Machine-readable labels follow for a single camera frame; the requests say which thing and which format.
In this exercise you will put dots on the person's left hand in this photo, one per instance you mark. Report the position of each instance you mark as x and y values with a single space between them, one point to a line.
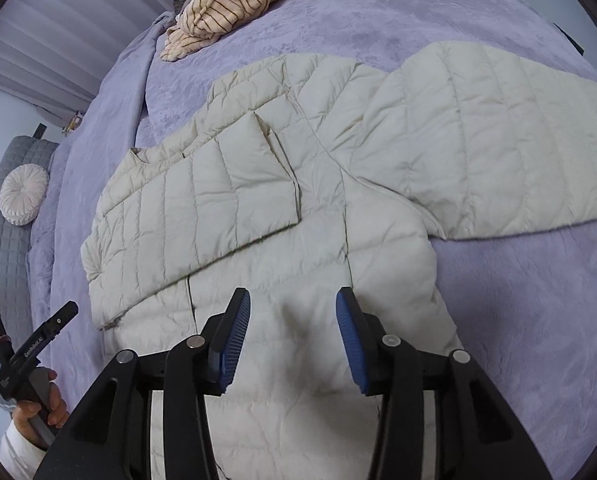
56 402

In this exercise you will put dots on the beige striped garment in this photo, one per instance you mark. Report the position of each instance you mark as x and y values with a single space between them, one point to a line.
228 5

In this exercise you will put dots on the white pleated curtain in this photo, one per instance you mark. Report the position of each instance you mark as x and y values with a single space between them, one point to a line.
53 35

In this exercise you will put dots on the small windowsill ornaments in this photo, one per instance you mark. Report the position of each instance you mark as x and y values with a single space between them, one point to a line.
73 122

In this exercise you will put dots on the purple fleece blanket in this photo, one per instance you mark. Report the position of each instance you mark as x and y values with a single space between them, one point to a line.
378 20

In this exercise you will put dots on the person's left forearm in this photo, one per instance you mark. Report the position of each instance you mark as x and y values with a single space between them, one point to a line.
21 447

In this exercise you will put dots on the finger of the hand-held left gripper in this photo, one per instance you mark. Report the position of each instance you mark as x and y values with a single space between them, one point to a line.
48 330

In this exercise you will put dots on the grey quilted headboard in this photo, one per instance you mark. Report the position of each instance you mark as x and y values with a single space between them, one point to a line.
3 270

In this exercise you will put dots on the cream puffer jacket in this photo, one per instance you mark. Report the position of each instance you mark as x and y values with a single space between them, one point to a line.
278 200

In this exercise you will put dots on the round white pleated cushion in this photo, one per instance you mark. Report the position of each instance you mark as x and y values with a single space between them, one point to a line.
24 194

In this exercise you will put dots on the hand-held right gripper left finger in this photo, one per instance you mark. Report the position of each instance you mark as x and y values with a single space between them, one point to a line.
233 332

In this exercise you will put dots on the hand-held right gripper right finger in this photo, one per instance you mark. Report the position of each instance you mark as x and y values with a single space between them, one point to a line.
351 340

